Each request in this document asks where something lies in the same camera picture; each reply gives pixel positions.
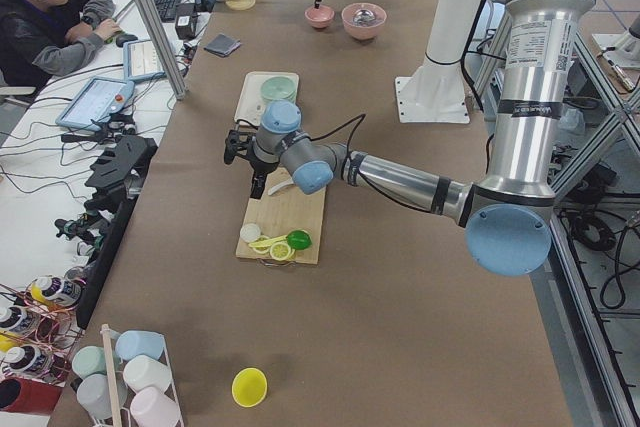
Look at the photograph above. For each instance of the white ceramic spoon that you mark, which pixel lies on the white ceramic spoon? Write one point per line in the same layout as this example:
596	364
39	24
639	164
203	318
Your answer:
280	186

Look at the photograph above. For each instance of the blue teach pendant far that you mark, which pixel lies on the blue teach pendant far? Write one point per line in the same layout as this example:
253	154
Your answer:
141	61

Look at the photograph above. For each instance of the yellow plastic cup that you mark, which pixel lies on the yellow plastic cup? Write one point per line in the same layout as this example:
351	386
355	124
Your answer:
249	387

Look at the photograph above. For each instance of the cream serving tray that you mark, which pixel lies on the cream serving tray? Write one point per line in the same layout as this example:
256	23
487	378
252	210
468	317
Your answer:
250	107

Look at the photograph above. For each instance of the grey folded cloth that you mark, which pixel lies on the grey folded cloth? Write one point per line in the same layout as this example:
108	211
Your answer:
222	45

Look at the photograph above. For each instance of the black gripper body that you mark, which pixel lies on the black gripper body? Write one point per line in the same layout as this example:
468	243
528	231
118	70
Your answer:
259	167

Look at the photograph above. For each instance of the pink cup on rack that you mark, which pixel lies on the pink cup on rack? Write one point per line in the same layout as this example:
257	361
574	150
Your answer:
150	407

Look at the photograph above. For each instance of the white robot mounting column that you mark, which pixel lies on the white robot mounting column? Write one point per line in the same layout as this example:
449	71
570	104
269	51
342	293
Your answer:
435	92

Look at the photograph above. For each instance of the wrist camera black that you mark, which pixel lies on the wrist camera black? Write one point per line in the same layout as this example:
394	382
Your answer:
238	144

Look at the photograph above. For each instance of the large pink ice bowl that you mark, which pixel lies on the large pink ice bowl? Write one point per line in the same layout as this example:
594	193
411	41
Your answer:
360	33

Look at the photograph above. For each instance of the small pink bowl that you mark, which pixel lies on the small pink bowl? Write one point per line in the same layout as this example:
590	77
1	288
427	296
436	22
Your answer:
319	18

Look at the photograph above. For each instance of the green lime toy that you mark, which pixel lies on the green lime toy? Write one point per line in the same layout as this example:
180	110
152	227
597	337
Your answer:
298	240

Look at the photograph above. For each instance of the grey cup on rack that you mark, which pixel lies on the grey cup on rack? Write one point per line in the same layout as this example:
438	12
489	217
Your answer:
93	395

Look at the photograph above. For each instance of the blue teach pendant near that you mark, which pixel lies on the blue teach pendant near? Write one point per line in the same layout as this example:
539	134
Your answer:
97	101

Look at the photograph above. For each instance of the green cup on rack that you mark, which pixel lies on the green cup on rack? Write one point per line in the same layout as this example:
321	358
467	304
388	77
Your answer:
89	360

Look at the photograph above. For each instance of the white cup on rack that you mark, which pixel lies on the white cup on rack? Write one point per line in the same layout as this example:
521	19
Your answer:
143	371

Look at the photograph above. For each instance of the lemon slice near lime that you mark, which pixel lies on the lemon slice near lime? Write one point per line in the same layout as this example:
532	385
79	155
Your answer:
281	251

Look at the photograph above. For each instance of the aluminium frame post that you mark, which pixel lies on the aluminium frame post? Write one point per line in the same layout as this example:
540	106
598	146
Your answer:
160	40

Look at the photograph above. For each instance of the wooden cutting board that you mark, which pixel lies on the wooden cutting board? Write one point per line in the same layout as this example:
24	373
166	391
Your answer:
289	209

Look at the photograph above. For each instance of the white steamed bun toy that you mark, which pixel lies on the white steamed bun toy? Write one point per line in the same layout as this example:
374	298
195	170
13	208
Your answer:
250	232

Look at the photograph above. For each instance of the blue teach pendant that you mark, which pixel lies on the blue teach pendant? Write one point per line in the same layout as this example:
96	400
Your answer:
141	61
97	101

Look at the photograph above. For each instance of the black slotted stand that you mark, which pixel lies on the black slotted stand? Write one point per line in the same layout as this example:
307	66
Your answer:
111	177

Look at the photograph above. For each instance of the stacked green bowls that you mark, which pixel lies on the stacked green bowls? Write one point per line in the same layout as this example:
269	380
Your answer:
278	88

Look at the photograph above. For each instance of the yellow paint bottle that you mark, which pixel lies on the yellow paint bottle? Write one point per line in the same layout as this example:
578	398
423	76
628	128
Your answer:
60	291

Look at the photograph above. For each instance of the blue cup on rack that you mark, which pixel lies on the blue cup on rack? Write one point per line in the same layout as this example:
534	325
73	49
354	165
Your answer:
133	343

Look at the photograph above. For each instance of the seated person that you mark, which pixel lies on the seated person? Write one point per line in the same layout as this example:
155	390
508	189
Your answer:
41	39

